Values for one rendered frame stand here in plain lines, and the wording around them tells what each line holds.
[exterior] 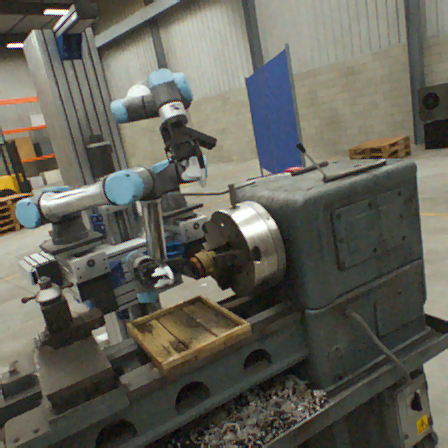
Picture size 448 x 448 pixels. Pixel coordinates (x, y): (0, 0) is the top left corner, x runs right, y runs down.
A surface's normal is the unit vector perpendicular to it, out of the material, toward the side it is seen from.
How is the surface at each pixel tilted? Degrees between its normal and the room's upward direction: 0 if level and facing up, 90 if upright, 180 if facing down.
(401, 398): 88
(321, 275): 89
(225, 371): 88
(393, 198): 90
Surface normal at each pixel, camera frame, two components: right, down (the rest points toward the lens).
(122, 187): -0.15, 0.26
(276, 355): 0.48, 0.09
